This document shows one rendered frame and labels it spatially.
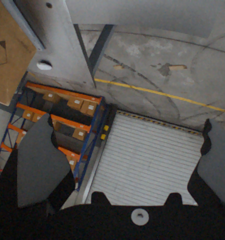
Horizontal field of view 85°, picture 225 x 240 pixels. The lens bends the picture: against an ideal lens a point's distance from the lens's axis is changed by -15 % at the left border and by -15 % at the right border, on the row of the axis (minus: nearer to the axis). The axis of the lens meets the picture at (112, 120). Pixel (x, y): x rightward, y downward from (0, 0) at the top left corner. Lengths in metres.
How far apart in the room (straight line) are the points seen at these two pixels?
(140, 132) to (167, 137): 0.72
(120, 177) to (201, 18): 3.74
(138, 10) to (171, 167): 3.70
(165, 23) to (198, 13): 0.08
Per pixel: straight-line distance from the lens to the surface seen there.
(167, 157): 3.85
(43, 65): 0.82
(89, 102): 3.68
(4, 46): 0.59
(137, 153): 3.80
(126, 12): 0.39
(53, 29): 0.56
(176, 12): 0.37
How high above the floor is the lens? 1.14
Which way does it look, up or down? 11 degrees down
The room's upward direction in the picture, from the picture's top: 161 degrees counter-clockwise
